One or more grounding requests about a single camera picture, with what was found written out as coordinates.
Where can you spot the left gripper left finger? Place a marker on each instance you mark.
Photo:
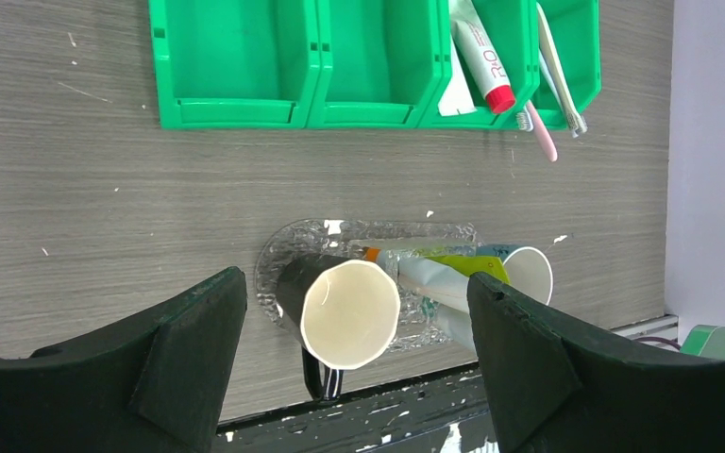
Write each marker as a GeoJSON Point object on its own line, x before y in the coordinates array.
{"type": "Point", "coordinates": [152, 382]}

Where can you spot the white toothpaste tube orange cap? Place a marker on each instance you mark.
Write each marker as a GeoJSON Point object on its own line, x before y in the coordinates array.
{"type": "Point", "coordinates": [385, 257]}

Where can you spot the green compartment organizer bin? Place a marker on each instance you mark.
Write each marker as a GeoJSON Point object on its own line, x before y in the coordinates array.
{"type": "Point", "coordinates": [356, 64]}

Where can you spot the yellow toothpaste tube red cap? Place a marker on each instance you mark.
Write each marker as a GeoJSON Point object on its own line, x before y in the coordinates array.
{"type": "Point", "coordinates": [475, 266]}

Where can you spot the white tube red cap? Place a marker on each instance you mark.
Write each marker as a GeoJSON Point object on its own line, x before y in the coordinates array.
{"type": "Point", "coordinates": [480, 56]}

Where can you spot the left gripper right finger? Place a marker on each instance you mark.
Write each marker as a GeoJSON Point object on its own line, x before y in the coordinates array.
{"type": "Point", "coordinates": [555, 383]}

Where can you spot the black mug cream inside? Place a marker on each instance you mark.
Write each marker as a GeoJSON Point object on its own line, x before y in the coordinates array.
{"type": "Point", "coordinates": [343, 311]}

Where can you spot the blue mug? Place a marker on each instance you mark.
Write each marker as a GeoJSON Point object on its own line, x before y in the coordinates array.
{"type": "Point", "coordinates": [527, 267]}

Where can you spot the clear oval textured tray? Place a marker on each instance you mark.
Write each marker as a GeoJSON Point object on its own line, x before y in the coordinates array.
{"type": "Point", "coordinates": [349, 238]}

